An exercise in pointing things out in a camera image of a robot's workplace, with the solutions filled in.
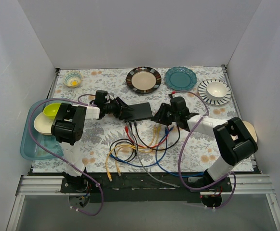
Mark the brown rimmed beige plate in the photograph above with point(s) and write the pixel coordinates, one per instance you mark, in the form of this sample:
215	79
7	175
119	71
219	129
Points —
143	80

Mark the cream square panda dish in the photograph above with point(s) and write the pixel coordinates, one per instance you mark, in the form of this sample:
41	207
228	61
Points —
251	130

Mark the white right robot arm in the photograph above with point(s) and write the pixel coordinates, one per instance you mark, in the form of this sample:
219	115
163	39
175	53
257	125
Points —
235	142

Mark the lime green bowl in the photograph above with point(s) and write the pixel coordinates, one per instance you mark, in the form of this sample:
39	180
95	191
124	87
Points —
51	110

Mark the black network switch box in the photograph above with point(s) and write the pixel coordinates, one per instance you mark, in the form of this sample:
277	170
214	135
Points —
138	112

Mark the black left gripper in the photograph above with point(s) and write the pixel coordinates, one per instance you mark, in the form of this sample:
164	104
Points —
119	109

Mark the cream round plate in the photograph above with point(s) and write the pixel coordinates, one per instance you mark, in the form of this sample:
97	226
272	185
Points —
43	124

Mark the striped white plate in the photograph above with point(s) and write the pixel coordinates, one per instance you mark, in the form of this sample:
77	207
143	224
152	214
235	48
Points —
208	99

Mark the aluminium frame rail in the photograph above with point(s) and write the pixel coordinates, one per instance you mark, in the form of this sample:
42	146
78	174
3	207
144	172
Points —
39	185

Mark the teal scalloped plate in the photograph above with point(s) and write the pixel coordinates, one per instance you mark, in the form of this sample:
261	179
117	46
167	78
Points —
180	78

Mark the white bowl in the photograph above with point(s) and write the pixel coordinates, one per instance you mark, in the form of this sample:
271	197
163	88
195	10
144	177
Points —
217	90

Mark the teal transparent plastic tray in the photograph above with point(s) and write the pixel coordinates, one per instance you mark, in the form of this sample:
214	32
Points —
29	149

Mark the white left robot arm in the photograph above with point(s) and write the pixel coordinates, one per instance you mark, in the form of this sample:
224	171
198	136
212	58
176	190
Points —
68	127

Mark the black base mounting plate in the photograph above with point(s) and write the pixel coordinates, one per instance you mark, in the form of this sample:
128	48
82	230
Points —
140	187

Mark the small patterned yellow bowl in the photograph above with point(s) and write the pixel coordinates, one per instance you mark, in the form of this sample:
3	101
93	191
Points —
72	79

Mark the floral tablecloth mat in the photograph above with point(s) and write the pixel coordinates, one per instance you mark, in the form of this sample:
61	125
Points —
200	151

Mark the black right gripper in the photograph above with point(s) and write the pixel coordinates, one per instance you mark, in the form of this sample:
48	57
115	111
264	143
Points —
166	113

